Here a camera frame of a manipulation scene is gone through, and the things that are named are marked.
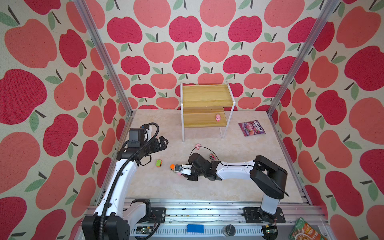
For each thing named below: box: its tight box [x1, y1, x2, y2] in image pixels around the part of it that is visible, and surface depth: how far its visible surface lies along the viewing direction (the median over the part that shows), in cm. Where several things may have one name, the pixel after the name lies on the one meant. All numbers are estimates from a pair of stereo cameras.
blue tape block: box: [186, 224, 205, 233], surface depth 72 cm
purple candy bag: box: [238, 120, 267, 137], surface depth 110 cm
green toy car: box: [155, 159, 163, 168], surface depth 92 cm
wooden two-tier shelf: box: [180, 81, 236, 142], surface depth 89 cm
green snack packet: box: [289, 217, 329, 240], surface depth 70 cm
